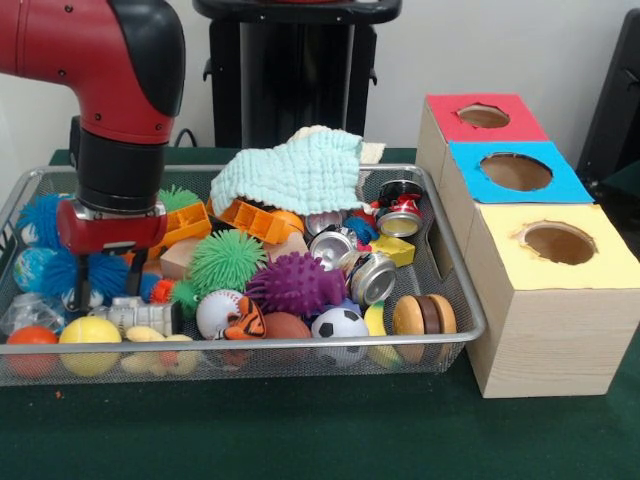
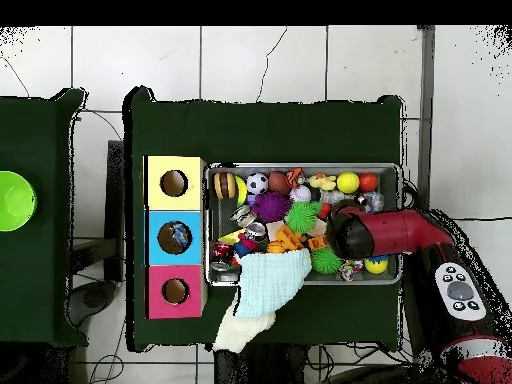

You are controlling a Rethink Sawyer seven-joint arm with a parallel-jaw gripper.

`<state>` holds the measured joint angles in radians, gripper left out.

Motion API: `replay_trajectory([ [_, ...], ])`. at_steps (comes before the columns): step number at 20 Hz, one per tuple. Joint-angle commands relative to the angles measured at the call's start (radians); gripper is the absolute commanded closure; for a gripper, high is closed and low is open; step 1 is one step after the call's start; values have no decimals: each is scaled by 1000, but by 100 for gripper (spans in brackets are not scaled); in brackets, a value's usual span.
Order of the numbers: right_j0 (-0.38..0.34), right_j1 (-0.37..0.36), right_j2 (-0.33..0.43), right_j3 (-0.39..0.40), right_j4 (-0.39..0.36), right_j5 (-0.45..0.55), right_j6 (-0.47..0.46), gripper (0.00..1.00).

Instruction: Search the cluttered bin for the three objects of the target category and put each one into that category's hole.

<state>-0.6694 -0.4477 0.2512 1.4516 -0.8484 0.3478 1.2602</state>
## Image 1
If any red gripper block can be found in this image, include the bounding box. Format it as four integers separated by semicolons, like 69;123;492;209
55;198;169;312

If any crushed clear plastic bottle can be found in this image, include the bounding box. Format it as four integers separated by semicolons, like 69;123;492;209
7;292;67;337

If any light blue muslin cloth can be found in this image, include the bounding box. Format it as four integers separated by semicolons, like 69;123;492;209
209;128;369;214

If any cream muslin cloth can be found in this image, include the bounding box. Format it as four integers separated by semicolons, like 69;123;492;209
292;124;387;165

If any wooden box with three holes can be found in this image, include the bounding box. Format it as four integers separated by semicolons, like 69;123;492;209
415;92;640;400

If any blue furry toy with eyes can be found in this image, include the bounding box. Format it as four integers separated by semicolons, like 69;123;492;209
44;247;132;307

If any yellow ball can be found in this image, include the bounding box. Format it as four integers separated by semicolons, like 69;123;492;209
58;315;123;376

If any blue furry puffer ball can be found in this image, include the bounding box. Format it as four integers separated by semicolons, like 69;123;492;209
18;193;76;250

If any orange ball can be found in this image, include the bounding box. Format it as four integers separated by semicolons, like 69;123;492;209
6;326;60;377

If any green spiky ball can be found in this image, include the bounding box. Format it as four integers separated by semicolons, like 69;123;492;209
189;229;269;296

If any purple spiky ball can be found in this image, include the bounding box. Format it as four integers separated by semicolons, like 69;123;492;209
245;252;349;316

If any small soccer ball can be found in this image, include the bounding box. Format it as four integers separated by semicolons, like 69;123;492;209
311;307;370;369

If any dark green table cloth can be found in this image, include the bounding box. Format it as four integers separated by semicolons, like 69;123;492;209
0;147;640;480

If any crushed red soda can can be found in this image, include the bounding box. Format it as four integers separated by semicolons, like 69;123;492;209
376;178;426;237

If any toy hamburger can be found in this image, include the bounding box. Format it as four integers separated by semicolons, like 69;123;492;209
392;293;459;361

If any green clothed side table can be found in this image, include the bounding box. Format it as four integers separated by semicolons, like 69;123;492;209
594;162;640;214

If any black upright panel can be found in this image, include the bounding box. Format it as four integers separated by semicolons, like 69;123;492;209
574;7;640;174

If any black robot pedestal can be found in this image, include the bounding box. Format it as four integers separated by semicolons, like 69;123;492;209
182;0;404;149

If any shallow wire mesh bin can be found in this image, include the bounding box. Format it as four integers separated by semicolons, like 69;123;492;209
0;163;487;387

